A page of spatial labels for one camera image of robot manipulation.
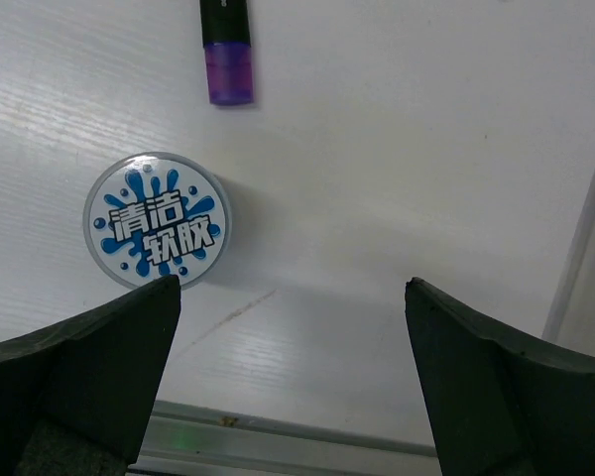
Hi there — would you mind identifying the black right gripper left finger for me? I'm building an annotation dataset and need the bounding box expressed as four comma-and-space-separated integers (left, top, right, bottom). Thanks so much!
0, 276, 181, 475

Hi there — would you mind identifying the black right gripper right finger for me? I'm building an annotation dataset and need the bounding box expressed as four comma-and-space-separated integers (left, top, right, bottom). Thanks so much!
405, 278, 595, 475

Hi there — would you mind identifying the aluminium table edge rail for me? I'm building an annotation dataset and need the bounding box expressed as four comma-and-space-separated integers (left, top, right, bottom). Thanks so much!
127, 401, 441, 475

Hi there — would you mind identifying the purple capped black highlighter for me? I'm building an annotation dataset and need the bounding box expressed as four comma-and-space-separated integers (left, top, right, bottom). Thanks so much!
199, 0, 254, 106

